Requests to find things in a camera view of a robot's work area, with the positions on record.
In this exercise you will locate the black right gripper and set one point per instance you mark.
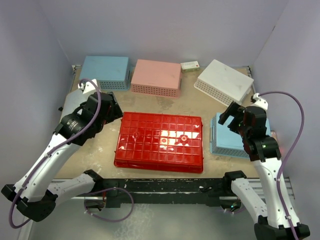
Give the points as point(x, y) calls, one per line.
point(233, 109)

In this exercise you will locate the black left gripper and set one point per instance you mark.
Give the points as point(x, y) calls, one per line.
point(114, 113)

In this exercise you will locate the white perforated basket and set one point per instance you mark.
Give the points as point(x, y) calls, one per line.
point(223, 83)

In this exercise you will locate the light blue perforated basket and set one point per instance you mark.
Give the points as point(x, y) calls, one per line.
point(112, 73)

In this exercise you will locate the red plastic tray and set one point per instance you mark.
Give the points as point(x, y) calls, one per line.
point(160, 142)

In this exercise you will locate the pink perforated basket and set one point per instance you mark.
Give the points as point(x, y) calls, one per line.
point(157, 78)

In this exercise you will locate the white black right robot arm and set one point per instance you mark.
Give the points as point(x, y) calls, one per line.
point(274, 216)

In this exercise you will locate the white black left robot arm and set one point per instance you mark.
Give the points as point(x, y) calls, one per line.
point(34, 195)

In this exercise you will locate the pink capped bottle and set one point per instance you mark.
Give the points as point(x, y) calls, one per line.
point(274, 135)

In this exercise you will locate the yellow framed whiteboard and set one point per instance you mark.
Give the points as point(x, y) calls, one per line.
point(72, 101)

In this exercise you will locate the small white green box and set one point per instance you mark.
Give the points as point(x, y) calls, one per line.
point(190, 66)

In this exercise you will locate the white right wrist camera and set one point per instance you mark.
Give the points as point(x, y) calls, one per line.
point(258, 101)

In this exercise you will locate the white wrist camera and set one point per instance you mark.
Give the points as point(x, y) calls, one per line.
point(88, 88)
point(258, 101)

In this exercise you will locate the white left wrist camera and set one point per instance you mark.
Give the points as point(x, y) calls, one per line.
point(88, 88)

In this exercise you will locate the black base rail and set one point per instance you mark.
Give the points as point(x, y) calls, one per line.
point(211, 192)

